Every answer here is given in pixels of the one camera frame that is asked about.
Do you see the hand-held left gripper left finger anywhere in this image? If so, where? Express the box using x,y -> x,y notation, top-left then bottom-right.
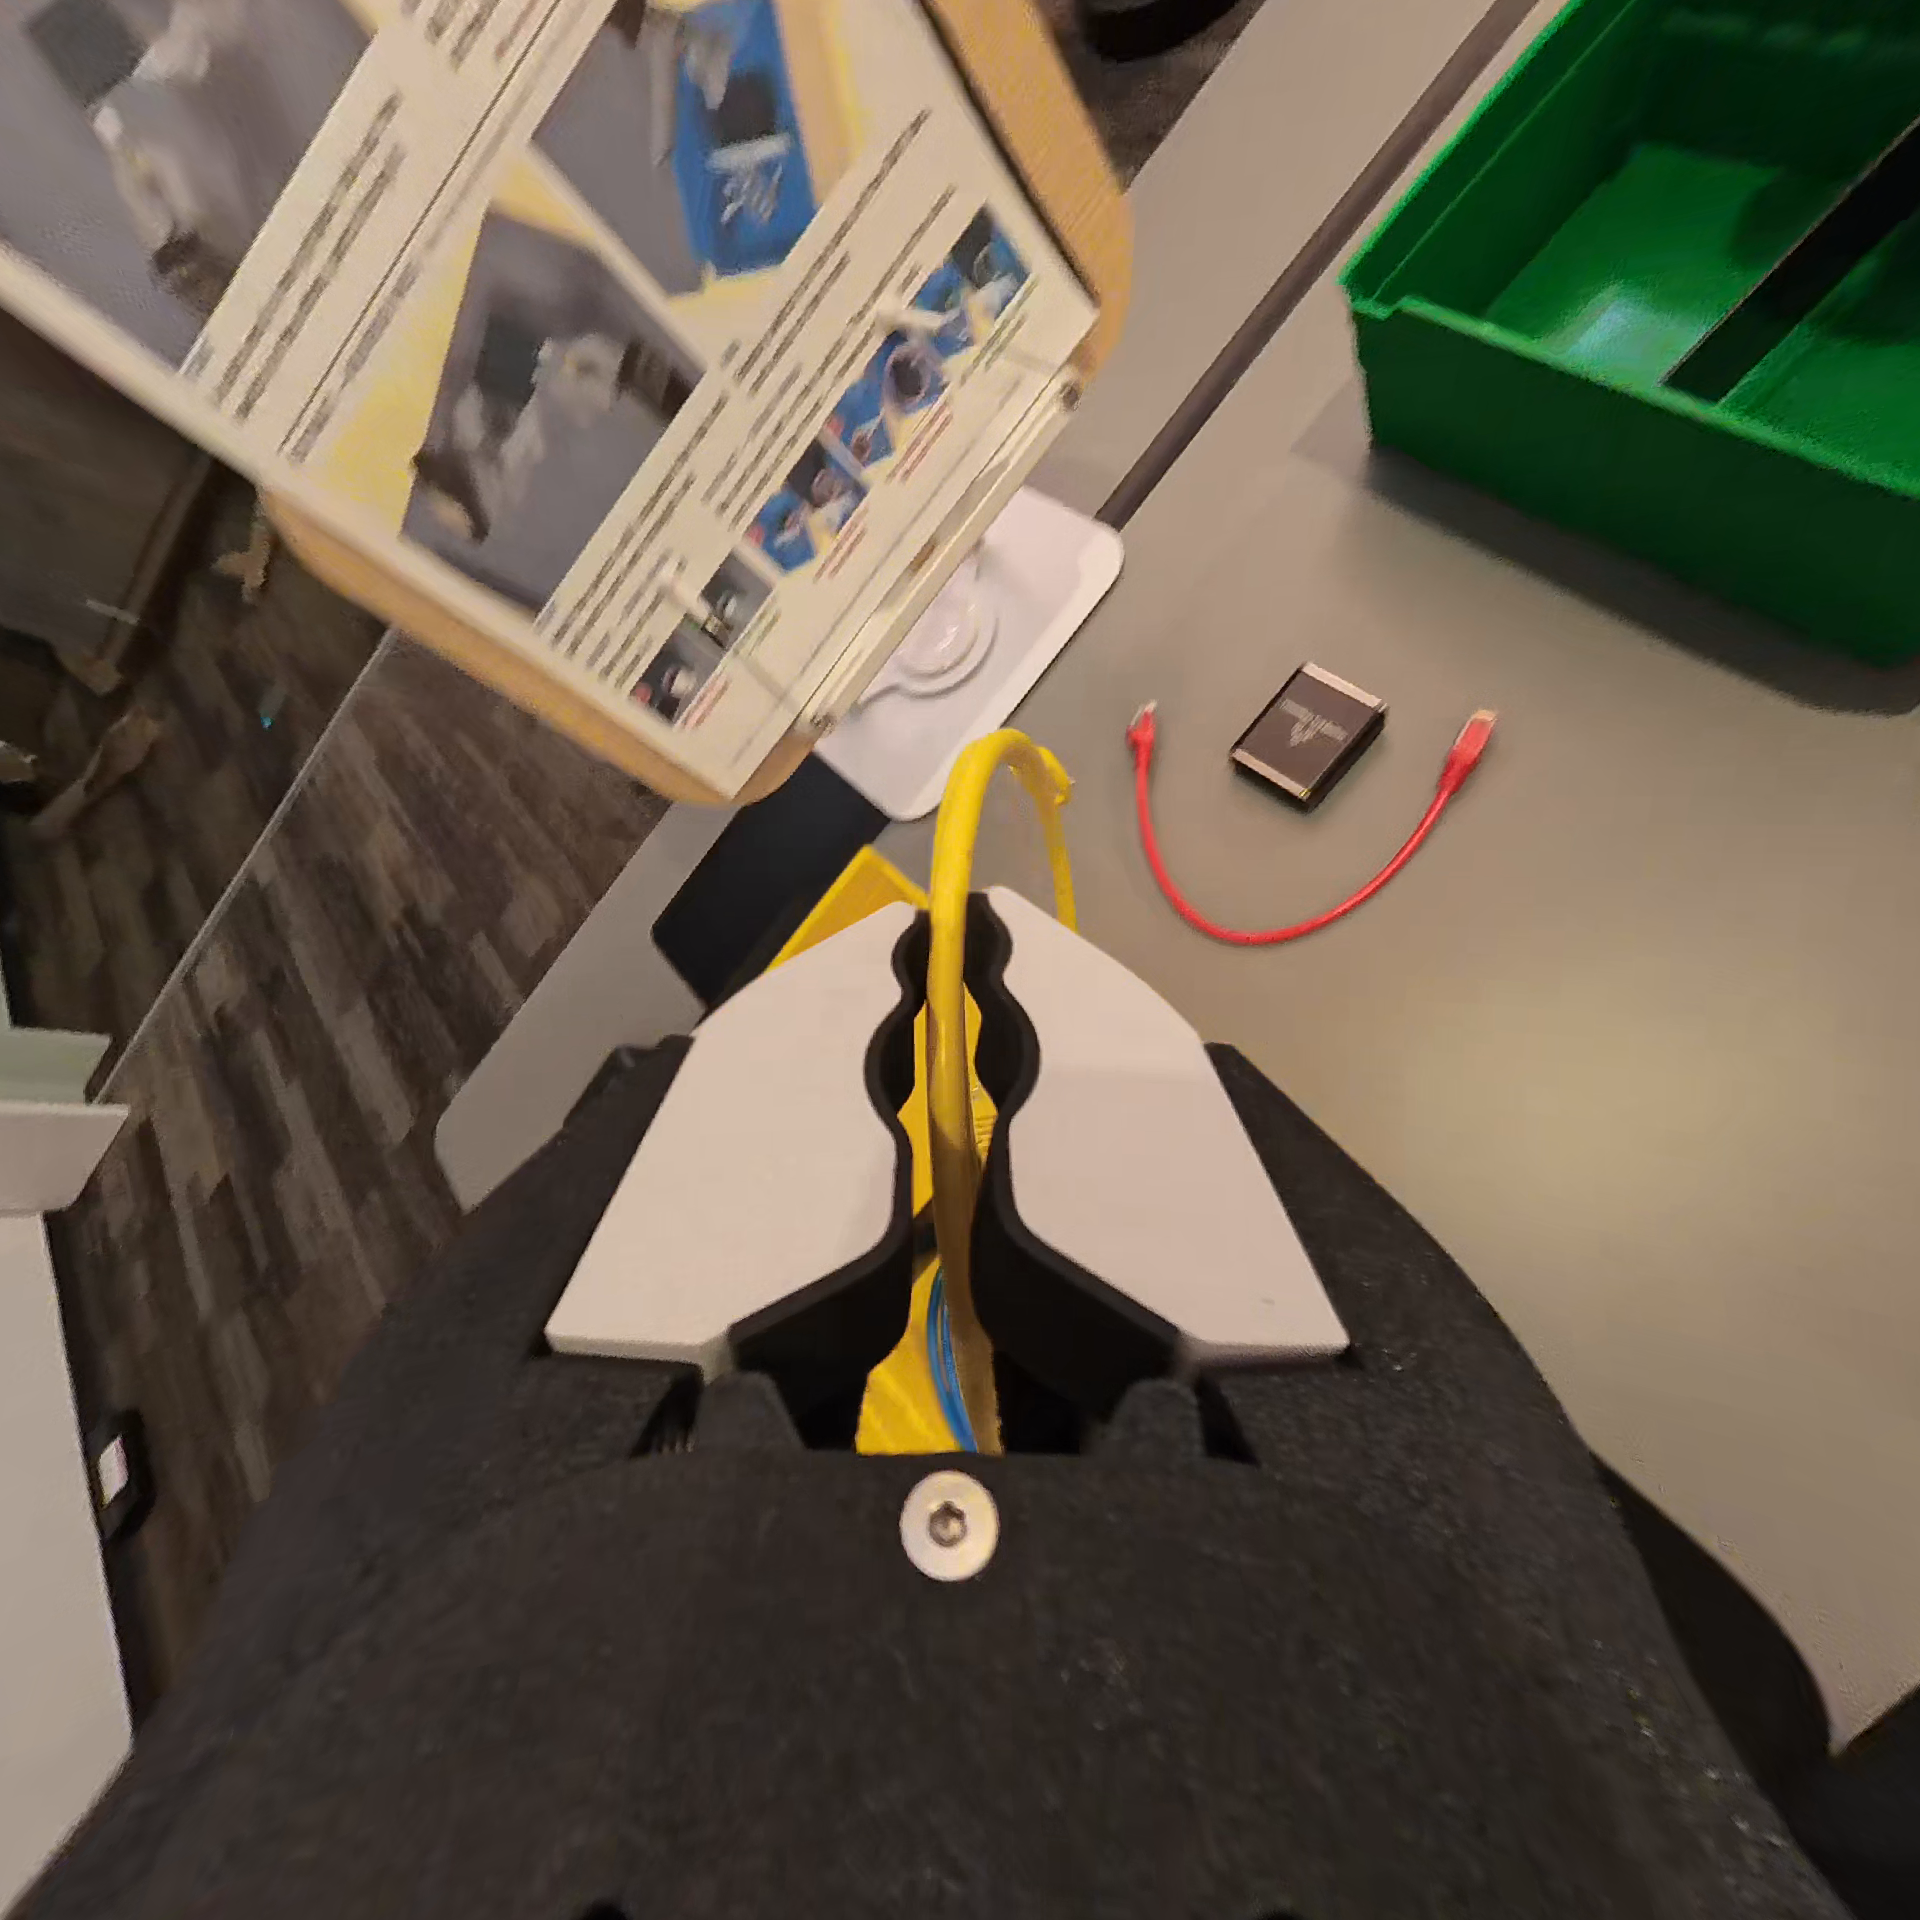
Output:
544,901 -> 928,1373

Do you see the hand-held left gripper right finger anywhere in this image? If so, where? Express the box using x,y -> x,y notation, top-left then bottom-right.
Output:
967,885 -> 1355,1373

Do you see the yellow ethernet cable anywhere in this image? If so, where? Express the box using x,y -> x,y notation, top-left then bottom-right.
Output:
922,729 -> 1081,1454

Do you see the yellow plastic bin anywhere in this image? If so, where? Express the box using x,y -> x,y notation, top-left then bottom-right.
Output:
769,844 -> 1004,1455

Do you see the black ethernet splitter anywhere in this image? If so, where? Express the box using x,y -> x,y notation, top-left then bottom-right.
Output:
1231,660 -> 1392,817

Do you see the red ethernet cable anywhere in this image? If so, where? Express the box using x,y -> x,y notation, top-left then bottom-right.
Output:
1124,700 -> 1502,950

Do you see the green plastic bin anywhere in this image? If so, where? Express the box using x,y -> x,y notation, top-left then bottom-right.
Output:
1339,0 -> 1920,673

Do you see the white stand base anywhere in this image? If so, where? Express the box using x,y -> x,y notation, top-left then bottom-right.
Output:
817,486 -> 1128,823

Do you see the printed instruction sheet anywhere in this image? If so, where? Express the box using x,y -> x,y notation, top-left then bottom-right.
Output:
0,0 -> 1106,804

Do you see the black bin divider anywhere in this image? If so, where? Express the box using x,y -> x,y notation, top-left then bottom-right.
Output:
1663,127 -> 1920,409

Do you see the blue ethernet cable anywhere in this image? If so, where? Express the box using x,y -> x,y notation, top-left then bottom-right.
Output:
922,1257 -> 985,1454

